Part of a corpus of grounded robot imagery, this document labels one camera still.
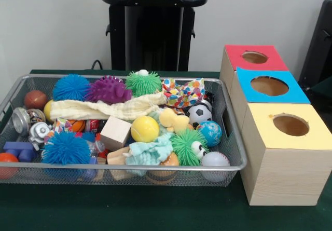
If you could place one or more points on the colourful dotted cloth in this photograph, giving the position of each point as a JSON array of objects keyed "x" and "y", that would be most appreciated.
[{"x": 184, "y": 90}]

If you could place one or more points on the green spiky ball white nub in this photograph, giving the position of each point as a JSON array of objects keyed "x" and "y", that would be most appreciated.
[{"x": 142, "y": 84}]

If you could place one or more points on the shallow mesh bin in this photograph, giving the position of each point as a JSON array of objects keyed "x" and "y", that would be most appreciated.
[{"x": 220, "y": 106}]

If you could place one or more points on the wooden box with three holes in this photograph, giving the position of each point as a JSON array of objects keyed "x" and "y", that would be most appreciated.
[{"x": 285, "y": 176}]

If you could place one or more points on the yellow tennis ball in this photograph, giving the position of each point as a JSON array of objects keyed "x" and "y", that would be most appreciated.
[{"x": 144, "y": 129}]

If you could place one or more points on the black and white soccer ball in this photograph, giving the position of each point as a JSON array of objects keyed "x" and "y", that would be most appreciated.
[{"x": 199, "y": 114}]

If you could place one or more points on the green spiky ball with eyes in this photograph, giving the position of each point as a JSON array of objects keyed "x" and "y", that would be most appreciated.
[{"x": 182, "y": 148}]

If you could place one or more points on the mint green cloth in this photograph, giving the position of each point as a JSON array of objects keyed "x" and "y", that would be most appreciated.
[{"x": 150, "y": 150}]

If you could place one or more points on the blue globe ball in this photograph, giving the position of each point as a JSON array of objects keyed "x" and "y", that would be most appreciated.
[{"x": 211, "y": 133}]

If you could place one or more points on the purple spiky toy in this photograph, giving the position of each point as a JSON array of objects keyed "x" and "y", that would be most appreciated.
[{"x": 109, "y": 90}]

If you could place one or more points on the cream muslin cloth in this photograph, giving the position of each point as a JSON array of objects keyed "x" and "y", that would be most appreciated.
[{"x": 103, "y": 110}]

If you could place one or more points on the blue spiky ball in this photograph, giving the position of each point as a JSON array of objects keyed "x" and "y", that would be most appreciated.
[
  {"x": 64, "y": 148},
  {"x": 70, "y": 87}
]

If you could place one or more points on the dark green table cloth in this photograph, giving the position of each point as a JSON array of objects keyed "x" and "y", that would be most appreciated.
[{"x": 155, "y": 210}]

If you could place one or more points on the dark green side-table cloth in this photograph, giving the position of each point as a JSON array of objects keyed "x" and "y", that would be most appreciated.
[{"x": 324, "y": 85}]

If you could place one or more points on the black upright panel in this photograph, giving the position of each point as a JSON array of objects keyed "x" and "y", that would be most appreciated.
[{"x": 319, "y": 46}]

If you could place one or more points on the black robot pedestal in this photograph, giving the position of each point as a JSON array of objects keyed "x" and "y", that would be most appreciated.
[{"x": 155, "y": 33}]

